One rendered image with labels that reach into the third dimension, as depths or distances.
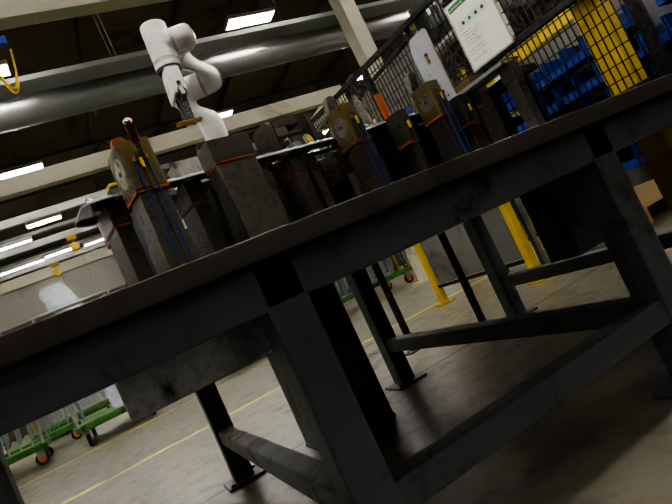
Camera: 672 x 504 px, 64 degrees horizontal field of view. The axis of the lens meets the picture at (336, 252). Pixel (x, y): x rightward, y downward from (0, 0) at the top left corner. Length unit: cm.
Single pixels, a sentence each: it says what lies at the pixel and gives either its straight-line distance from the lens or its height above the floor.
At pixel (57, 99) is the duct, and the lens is 1380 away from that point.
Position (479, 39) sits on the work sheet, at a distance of 250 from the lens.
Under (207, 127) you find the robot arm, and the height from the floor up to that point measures 136.
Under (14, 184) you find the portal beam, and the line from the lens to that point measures 795.
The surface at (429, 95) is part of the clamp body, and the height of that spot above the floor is 100.
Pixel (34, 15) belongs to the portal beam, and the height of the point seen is 328.
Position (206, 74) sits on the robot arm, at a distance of 229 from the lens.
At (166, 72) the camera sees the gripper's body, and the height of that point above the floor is 139.
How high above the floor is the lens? 58
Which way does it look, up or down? 3 degrees up
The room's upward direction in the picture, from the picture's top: 25 degrees counter-clockwise
